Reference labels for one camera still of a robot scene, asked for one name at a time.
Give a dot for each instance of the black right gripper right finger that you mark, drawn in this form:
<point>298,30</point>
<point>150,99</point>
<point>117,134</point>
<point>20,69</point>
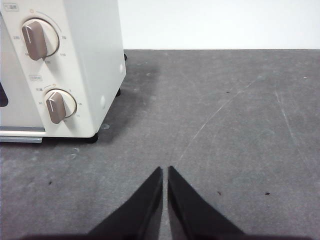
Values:
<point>192,212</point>

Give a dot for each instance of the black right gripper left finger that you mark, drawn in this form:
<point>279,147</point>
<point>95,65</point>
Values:
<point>142,212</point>

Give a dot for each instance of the black oven foot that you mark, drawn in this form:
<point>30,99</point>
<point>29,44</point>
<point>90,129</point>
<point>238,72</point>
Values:
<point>93,139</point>

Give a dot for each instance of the cream Toshiba toaster oven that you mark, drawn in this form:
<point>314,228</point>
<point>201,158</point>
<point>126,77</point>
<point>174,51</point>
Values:
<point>95,50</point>

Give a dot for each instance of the small beige timer knob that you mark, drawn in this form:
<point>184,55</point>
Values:
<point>57,106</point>

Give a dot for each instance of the grey metal crumb tray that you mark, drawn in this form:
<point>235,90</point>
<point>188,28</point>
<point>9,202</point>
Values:
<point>20,140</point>

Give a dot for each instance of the large beige temperature knob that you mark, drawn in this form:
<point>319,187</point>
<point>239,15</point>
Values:
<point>35,40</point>

